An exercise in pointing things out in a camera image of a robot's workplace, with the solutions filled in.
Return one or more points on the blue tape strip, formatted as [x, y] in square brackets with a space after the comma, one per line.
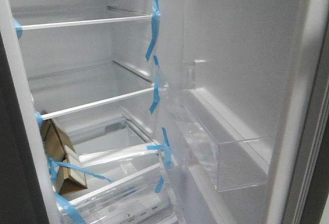
[165, 148]
[156, 94]
[155, 22]

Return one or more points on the upper clear fridge drawer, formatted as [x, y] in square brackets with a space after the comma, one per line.
[115, 151]

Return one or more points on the dark grey fridge body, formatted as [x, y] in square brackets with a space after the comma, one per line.
[28, 194]

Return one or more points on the glass fridge shelf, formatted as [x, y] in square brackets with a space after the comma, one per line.
[66, 18]
[70, 91]

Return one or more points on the blue tape on drawer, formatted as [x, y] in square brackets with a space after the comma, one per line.
[69, 209]

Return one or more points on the upper glass fridge shelf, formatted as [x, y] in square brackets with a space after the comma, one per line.
[66, 18]

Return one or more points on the lower clear fridge drawer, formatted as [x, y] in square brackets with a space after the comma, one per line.
[129, 200]

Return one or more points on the blue tape on cardboard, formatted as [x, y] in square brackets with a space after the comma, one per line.
[52, 165]

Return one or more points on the blue tape strip lower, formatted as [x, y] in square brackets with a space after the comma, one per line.
[165, 148]

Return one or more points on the clear fridge drawer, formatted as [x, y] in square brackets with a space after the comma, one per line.
[115, 151]
[129, 200]

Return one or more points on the grey fridge door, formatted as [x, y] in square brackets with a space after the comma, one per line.
[267, 62]

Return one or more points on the blue tape strip middle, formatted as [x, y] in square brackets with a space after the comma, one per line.
[156, 94]

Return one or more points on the brown cardboard box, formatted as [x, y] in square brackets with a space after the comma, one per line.
[59, 147]

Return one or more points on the blue tape strip top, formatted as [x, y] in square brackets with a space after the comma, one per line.
[155, 22]

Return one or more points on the upper clear door bin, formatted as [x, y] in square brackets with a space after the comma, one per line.
[222, 150]

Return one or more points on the lower glass fridge shelf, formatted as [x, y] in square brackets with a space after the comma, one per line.
[70, 91]

